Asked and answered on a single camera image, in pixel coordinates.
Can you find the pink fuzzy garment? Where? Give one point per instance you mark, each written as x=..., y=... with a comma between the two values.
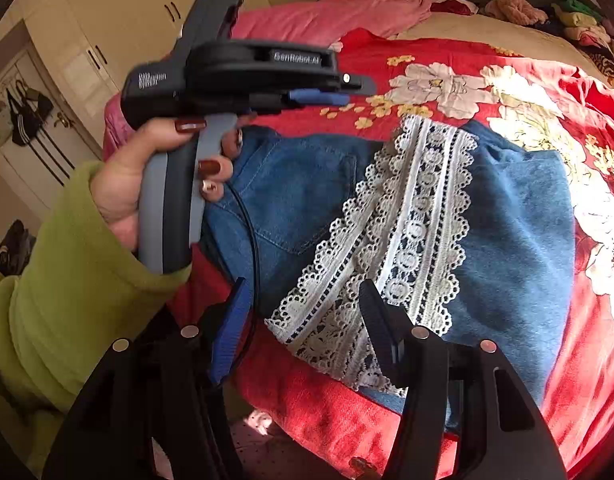
x=519, y=12

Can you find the left hand red nails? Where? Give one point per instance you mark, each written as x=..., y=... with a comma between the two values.
x=116, y=188

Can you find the red floral bed sheet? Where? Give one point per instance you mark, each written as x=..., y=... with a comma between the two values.
x=536, y=105

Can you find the green sleeve left forearm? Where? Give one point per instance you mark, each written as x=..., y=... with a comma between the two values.
x=81, y=291

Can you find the pile of folded clothes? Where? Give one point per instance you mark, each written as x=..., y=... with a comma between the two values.
x=589, y=29

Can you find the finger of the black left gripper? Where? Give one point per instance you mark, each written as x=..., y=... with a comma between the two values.
x=314, y=97
x=356, y=85

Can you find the cream wardrobe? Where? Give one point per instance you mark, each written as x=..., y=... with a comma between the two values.
x=77, y=53

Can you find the pink blanket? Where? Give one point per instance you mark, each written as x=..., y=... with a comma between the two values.
x=325, y=22

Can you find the hanging bags on door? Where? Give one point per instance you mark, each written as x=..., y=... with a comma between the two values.
x=22, y=117

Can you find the blue denim lace-trimmed pants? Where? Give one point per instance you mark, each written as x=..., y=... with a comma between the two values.
x=470, y=234

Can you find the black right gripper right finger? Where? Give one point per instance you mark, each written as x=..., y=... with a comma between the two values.
x=501, y=432

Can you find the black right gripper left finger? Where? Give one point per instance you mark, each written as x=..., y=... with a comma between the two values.
x=164, y=389

